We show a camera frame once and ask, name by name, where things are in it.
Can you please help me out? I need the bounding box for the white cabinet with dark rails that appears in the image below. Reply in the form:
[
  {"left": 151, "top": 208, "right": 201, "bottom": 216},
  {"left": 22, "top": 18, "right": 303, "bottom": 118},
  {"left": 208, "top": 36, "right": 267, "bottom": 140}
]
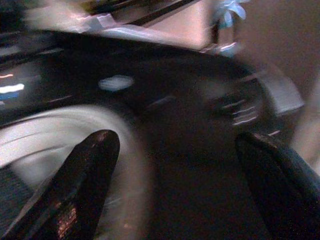
[{"left": 23, "top": 0, "right": 241, "bottom": 55}]

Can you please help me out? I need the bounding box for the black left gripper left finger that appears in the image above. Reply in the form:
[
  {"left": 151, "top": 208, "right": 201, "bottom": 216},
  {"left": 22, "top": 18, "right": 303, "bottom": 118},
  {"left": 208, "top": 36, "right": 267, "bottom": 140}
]
[{"left": 0, "top": 129, "right": 121, "bottom": 240}]

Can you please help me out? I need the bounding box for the grey washer door ring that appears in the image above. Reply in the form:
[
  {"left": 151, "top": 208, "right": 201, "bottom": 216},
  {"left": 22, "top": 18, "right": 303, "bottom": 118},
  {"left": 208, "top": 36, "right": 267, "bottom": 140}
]
[{"left": 0, "top": 104, "right": 156, "bottom": 240}]

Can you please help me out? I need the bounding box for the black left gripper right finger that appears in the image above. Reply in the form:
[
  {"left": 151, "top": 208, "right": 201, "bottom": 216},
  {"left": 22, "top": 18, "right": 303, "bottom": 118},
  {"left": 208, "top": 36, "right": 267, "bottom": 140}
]
[{"left": 235, "top": 131, "right": 320, "bottom": 240}]

